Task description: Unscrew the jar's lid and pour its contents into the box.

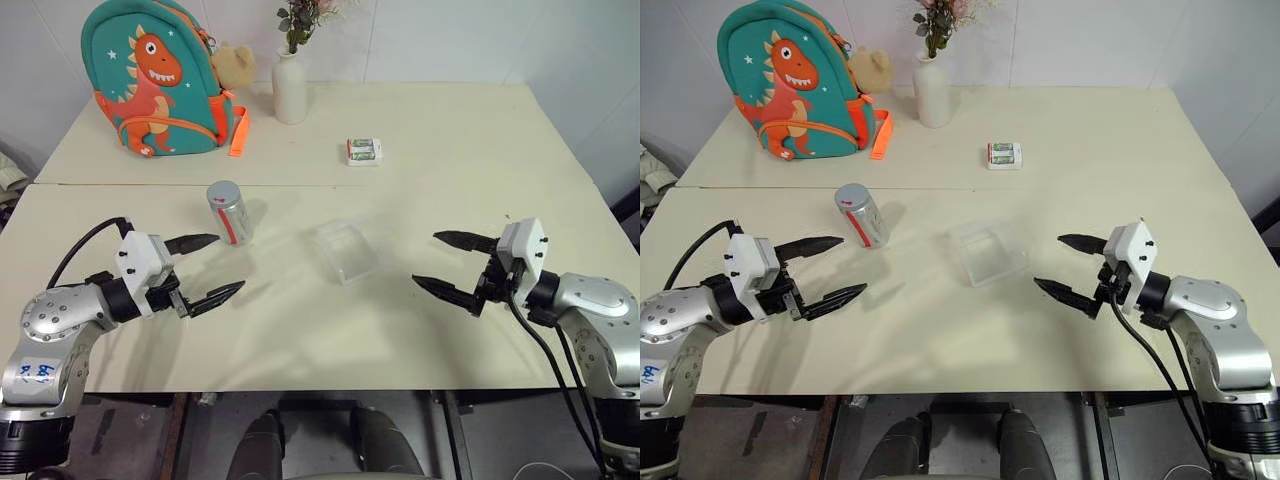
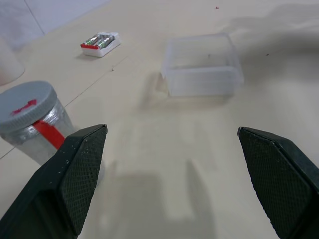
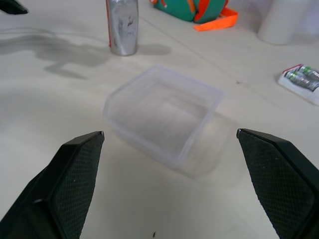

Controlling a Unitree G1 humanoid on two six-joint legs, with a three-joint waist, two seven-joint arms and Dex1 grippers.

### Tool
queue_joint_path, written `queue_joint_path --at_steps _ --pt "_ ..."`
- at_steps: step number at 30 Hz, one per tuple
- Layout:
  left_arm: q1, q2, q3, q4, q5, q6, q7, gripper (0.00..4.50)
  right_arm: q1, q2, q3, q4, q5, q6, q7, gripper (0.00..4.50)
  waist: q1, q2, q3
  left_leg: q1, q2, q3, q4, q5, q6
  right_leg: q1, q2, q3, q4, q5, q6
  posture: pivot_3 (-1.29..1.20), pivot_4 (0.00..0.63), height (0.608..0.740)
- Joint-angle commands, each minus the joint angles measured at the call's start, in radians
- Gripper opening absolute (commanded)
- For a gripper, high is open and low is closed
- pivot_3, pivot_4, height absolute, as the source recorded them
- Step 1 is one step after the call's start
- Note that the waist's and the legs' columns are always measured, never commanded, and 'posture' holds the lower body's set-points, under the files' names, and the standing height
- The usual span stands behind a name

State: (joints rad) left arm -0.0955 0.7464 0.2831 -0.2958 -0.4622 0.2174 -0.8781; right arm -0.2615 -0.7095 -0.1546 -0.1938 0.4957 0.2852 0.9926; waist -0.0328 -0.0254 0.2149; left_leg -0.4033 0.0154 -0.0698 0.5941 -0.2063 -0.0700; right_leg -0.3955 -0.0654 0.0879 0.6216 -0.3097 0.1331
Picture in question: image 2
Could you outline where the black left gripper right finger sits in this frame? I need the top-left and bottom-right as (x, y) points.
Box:
(237, 126), (319, 239)

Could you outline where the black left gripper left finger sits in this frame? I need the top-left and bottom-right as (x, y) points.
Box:
(0, 123), (109, 239)

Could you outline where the grey plastic jar lid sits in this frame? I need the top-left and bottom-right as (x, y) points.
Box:
(0, 80), (58, 129)

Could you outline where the clear square plastic container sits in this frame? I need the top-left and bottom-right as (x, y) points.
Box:
(160, 32), (245, 97)

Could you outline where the clear jar with grey lid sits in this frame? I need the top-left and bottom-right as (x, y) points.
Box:
(0, 98), (107, 187)

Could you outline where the white cylindrical object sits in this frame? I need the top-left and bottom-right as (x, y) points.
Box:
(0, 37), (26, 87)

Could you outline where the white battery holder box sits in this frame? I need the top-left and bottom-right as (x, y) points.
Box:
(80, 31), (121, 58)

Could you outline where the silver green battery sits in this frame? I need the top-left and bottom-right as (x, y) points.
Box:
(97, 35), (115, 49)
(84, 34), (103, 45)

